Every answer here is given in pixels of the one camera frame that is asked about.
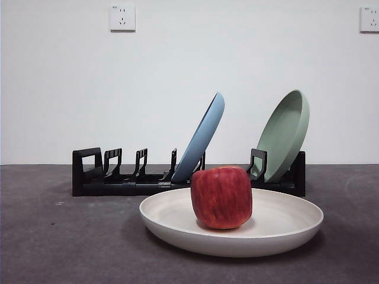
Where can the green plate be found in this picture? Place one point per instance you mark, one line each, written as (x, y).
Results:
(281, 133)

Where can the white wall socket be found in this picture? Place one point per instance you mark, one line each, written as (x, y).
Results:
(122, 17)
(370, 19)

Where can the red apple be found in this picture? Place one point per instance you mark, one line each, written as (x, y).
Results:
(222, 198)

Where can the pale yellow plate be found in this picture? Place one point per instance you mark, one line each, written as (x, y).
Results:
(281, 219)

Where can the black plate rack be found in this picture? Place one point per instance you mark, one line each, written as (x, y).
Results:
(118, 189)

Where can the blue plate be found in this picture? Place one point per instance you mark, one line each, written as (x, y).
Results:
(201, 139)

